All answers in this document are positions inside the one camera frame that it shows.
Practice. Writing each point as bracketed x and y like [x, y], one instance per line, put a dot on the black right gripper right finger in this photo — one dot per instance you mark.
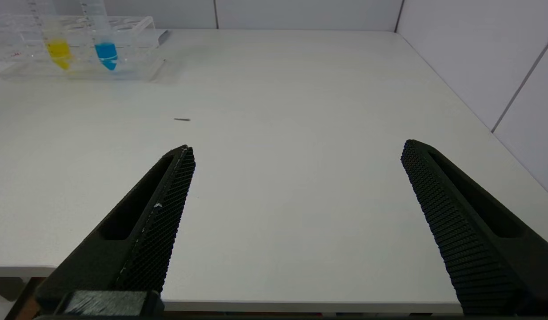
[478, 231]

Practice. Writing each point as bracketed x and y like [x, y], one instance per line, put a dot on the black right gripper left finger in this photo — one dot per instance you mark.
[140, 231]

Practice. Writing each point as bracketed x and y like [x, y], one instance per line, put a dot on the clear acrylic test tube rack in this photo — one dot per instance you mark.
[136, 53]

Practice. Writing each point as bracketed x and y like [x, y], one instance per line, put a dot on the blue pigment test tube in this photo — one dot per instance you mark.
[106, 53]

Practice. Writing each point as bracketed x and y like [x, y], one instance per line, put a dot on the yellow pigment test tube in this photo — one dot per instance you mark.
[59, 51]

